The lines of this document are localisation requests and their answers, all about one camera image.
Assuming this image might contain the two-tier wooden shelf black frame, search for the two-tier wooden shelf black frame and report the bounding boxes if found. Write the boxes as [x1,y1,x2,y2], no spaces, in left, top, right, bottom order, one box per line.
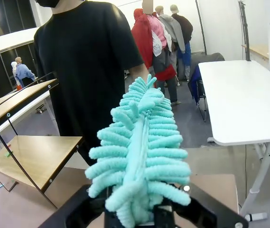
[0,78,85,209]

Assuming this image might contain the mannequin in red jacket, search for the mannequin in red jacket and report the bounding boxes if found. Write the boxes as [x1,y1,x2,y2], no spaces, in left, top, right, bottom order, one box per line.
[131,0,180,105]

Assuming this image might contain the person's left forearm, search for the person's left forearm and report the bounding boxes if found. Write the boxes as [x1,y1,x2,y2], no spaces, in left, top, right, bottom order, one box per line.
[127,63,150,83]

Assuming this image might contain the mannequin in brown top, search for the mannequin in brown top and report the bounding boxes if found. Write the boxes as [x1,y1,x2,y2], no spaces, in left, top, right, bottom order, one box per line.
[169,4,194,81]

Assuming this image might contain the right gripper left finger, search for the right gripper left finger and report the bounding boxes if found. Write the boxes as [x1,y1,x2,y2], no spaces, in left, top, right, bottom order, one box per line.
[38,184,107,228]

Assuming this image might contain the mannequin in grey hoodie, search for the mannequin in grey hoodie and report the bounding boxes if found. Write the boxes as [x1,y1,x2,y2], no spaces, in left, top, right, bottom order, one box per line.
[155,5,186,54]

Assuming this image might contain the black pole stand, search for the black pole stand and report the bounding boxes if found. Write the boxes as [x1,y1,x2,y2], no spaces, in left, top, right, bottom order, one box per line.
[238,0,251,61]

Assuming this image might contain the person in black shirt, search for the person in black shirt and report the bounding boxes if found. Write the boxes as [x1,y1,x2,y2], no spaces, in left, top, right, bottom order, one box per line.
[34,0,149,167]

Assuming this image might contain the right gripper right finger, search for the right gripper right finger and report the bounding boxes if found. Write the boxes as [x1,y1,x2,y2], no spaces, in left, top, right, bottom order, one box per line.
[153,185,249,228]

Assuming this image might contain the large white table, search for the large white table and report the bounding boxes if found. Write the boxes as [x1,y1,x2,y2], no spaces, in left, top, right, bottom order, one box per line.
[197,59,270,222]

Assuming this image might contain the blue jacket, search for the blue jacket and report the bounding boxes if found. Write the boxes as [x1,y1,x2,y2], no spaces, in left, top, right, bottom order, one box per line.
[188,65,201,103]

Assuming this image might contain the turquoise chenille duster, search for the turquoise chenille duster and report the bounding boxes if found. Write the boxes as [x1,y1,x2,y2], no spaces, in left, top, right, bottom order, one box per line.
[84,73,192,228]

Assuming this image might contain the light wooden desk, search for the light wooden desk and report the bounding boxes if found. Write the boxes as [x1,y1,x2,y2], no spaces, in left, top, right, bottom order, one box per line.
[241,44,270,59]

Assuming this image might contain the mannequin in blue shirt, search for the mannequin in blue shirt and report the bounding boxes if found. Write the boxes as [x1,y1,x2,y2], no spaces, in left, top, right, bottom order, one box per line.
[10,57,36,88]

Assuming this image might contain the black chair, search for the black chair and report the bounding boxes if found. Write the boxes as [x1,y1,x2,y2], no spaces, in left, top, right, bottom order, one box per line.
[188,52,225,123]

